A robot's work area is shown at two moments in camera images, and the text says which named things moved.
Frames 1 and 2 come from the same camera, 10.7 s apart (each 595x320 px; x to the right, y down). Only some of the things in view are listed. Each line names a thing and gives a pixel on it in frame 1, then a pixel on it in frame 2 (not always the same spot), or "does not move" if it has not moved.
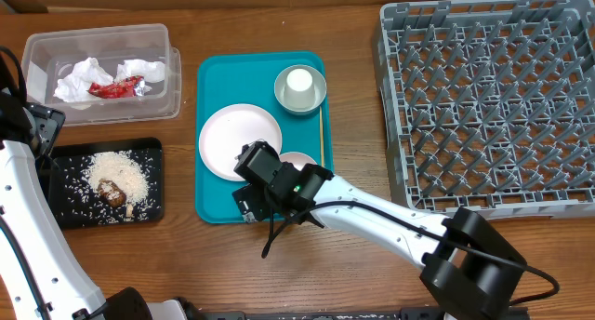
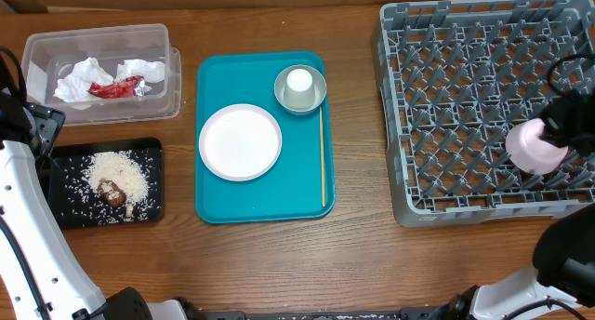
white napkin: [152, 72] does not move
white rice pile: [124, 169] does not move
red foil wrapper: [129, 86] does not move
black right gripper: [257, 198] to [559, 119]
